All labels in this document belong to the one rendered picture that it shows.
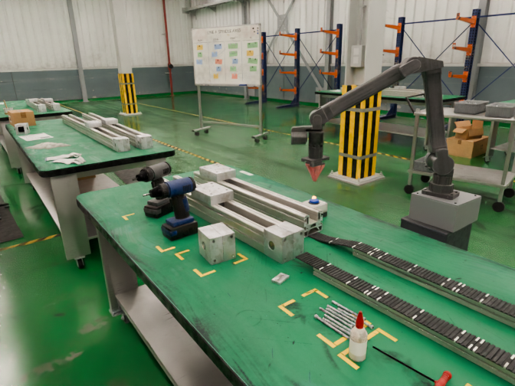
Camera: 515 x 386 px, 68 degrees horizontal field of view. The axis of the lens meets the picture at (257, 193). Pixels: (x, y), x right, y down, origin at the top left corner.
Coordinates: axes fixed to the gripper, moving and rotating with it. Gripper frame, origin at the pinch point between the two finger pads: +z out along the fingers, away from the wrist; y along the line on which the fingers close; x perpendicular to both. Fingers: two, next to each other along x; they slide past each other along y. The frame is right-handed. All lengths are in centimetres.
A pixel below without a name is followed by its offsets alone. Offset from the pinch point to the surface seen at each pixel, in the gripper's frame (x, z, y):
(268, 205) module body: -7.8, 9.3, 18.0
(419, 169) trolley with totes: -95, 65, -261
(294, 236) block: 21.2, 8.0, 31.4
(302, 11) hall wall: -778, -174, -763
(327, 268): 36, 13, 32
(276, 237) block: 18.5, 7.8, 36.9
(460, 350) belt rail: 76, 15, 33
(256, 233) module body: 7.8, 10.1, 36.7
